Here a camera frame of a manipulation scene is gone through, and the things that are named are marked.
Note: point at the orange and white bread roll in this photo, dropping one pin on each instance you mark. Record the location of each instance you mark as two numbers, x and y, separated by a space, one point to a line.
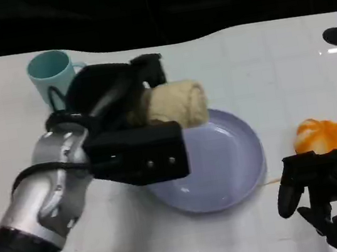
325 134

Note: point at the pale green mug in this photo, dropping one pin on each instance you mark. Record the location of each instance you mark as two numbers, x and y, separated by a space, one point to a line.
49 74

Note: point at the beige towel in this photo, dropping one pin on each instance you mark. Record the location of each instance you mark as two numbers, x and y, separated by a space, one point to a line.
178 105

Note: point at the lilac plate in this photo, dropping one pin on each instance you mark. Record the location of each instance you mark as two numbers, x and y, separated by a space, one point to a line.
225 168

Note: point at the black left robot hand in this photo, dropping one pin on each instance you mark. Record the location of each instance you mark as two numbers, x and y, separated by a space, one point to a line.
98 82

